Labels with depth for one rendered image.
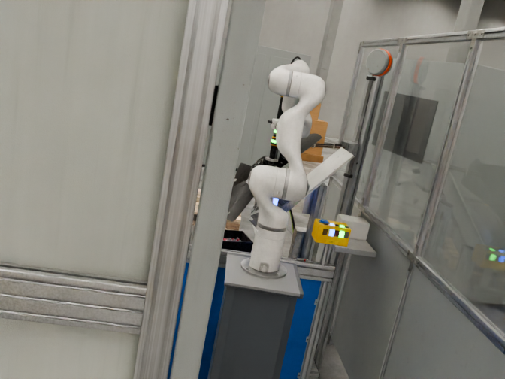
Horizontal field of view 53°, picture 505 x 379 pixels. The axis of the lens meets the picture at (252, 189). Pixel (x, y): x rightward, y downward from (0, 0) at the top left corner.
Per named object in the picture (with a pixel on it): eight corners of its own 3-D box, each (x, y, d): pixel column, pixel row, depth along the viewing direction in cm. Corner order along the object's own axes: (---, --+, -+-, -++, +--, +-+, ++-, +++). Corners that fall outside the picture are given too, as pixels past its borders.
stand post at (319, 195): (285, 357, 322) (324, 183, 295) (287, 365, 313) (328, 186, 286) (278, 356, 321) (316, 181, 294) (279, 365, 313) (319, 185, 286)
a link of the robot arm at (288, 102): (320, 82, 224) (307, 128, 249) (284, 80, 223) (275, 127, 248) (322, 97, 219) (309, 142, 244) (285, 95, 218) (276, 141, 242)
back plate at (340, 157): (250, 215, 319) (249, 213, 319) (337, 144, 313) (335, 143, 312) (258, 245, 268) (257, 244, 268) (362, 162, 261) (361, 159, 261)
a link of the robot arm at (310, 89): (264, 195, 205) (303, 203, 205) (264, 196, 193) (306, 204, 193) (286, 74, 205) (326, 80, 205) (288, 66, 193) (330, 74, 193)
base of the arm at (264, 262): (285, 283, 198) (294, 238, 193) (237, 273, 199) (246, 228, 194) (287, 265, 216) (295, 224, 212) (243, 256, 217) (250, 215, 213)
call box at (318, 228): (341, 242, 252) (346, 222, 250) (346, 250, 243) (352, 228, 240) (310, 238, 250) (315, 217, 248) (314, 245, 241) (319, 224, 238)
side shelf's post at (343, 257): (319, 365, 320) (349, 242, 301) (320, 369, 316) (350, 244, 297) (312, 365, 320) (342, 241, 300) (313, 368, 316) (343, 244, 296)
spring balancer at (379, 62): (369, 74, 313) (361, 73, 309) (375, 48, 310) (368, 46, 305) (390, 78, 302) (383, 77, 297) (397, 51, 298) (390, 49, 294)
